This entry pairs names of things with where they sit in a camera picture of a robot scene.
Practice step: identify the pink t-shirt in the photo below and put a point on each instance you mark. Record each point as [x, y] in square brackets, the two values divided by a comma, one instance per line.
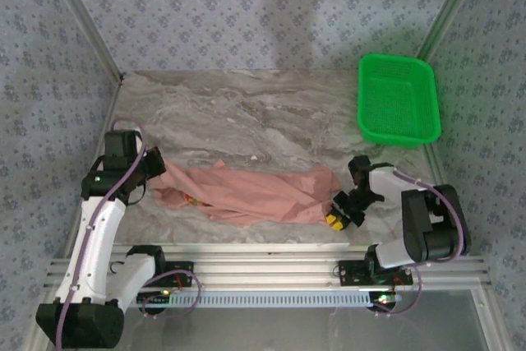
[255, 195]

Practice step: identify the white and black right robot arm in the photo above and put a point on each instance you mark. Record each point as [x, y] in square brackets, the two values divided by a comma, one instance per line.
[386, 182]

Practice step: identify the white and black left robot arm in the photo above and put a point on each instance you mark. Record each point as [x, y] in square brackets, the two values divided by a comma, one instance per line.
[94, 244]

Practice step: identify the green plastic basket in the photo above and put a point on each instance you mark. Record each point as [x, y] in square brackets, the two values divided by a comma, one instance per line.
[396, 100]

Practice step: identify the grey metal sheet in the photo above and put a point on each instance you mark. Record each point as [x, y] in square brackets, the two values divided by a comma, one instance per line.
[267, 326]

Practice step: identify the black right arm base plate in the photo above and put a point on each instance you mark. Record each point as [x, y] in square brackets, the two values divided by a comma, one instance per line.
[353, 271]

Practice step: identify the aluminium rail frame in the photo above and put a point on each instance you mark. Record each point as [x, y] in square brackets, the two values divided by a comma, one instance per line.
[267, 269]

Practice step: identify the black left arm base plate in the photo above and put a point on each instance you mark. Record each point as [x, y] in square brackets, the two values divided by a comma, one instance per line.
[174, 266]

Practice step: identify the aluminium frame post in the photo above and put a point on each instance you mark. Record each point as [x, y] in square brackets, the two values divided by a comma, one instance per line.
[445, 18]
[85, 18]

